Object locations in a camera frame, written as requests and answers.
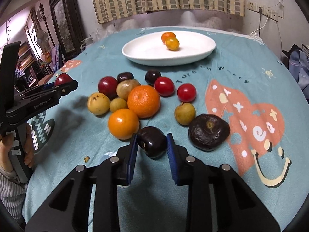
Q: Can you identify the teal printed tablecloth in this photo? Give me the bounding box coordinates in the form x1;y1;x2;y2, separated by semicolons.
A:
23;28;308;231

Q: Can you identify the small yellow green fruit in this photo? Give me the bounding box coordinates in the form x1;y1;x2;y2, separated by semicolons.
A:
110;97;127;113

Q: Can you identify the yellow orange persimmon fruit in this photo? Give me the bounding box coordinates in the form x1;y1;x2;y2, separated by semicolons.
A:
165;38;180;51

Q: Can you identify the blue clothes pile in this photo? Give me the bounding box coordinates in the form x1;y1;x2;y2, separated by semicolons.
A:
282;44;309;100

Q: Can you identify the dark framed picture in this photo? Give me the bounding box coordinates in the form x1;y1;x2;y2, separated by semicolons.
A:
49;0;86;61

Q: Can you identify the person's left hand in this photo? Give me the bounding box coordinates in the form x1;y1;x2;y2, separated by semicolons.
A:
0;122;36;175

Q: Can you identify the wall socket strip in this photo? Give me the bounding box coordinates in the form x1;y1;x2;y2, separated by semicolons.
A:
246;1;279;22

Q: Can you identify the white power cable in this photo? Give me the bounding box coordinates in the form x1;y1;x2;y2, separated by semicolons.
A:
249;7;271;37

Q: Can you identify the brownish yellow round fruit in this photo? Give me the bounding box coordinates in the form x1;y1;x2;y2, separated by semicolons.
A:
116;79;140;100

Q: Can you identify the large orange mandarin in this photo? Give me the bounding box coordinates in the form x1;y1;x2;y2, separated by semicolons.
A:
127;85;160;119

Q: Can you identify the red cherry tomato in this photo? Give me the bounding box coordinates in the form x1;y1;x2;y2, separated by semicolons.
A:
154;77;175;97
177;83;197;103

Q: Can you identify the large yellow loquat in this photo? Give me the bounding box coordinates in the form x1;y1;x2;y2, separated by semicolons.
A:
87;92;110;116

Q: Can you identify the standing fan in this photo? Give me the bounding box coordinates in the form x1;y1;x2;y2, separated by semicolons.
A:
36;29;51;54

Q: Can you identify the white oval plate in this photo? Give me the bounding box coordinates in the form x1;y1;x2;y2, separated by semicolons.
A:
121;30;216;67

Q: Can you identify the large dark wrinkled fruit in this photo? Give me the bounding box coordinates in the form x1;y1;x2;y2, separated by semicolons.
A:
188;114;230;152

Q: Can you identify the dark plum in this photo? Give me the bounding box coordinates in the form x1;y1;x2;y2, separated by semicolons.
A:
137;126;168;159
144;70;161;86
117;72;134;83

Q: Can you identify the small orange mandarin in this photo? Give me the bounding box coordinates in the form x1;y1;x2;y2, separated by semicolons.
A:
161;32;176;44

